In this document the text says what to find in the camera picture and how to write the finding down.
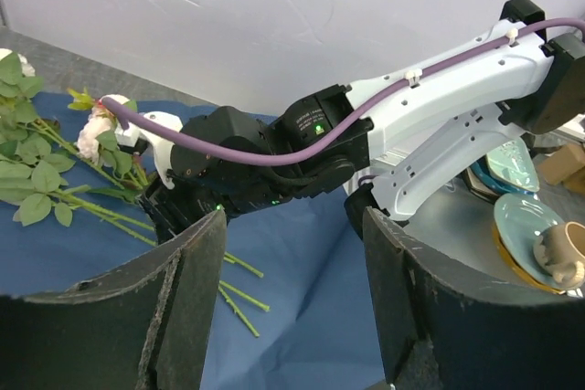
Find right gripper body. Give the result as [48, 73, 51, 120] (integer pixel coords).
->
[137, 170, 229, 244]

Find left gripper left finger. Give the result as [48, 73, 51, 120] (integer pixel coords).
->
[1, 210, 227, 389]

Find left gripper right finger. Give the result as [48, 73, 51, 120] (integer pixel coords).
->
[363, 207, 584, 389]

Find pink flower stem one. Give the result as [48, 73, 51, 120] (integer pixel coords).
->
[0, 48, 271, 339]

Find blue wrapping paper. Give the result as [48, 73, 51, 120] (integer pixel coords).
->
[0, 90, 394, 390]

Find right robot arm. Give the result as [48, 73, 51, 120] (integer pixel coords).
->
[139, 0, 584, 241]

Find beige ceramic mug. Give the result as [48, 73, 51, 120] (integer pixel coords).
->
[533, 221, 584, 290]

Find stacked blue plates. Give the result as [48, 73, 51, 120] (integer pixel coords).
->
[463, 138, 584, 298]

